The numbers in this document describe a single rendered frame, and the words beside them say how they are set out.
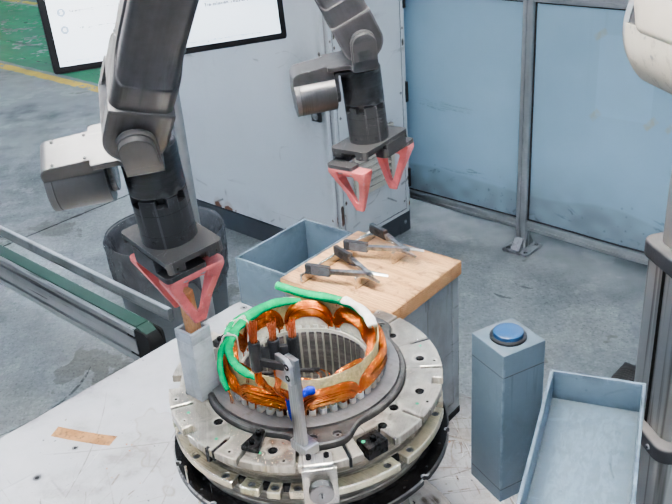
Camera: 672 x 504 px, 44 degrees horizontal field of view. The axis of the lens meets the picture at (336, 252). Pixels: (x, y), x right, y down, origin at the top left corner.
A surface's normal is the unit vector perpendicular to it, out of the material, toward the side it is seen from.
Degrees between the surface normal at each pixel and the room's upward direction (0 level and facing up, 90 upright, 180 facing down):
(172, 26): 122
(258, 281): 90
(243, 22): 83
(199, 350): 90
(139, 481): 0
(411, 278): 0
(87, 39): 83
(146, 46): 117
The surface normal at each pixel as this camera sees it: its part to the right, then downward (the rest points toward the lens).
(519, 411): 0.48, 0.37
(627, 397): -0.36, 0.45
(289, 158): -0.66, 0.39
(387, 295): -0.07, -0.88
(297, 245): 0.77, 0.25
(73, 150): -0.11, -0.51
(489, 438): -0.88, 0.27
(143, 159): 0.20, 0.83
